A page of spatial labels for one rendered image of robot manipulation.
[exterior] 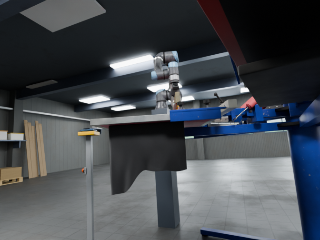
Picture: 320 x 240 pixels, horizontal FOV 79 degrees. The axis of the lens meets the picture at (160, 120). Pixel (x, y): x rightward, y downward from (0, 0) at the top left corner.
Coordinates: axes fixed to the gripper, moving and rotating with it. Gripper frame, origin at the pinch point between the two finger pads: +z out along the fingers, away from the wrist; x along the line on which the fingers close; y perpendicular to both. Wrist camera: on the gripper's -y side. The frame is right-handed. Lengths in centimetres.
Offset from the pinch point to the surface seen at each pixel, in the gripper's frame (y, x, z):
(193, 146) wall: 906, -133, 44
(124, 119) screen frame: -29.3, 33.5, 12.0
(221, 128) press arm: -3.0, -31.1, 19.5
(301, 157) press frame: -6, -82, 43
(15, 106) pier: 507, 534, -141
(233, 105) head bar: -34.2, -29.9, 8.8
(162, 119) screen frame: -29.2, 11.0, 13.3
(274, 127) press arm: -3, -68, 21
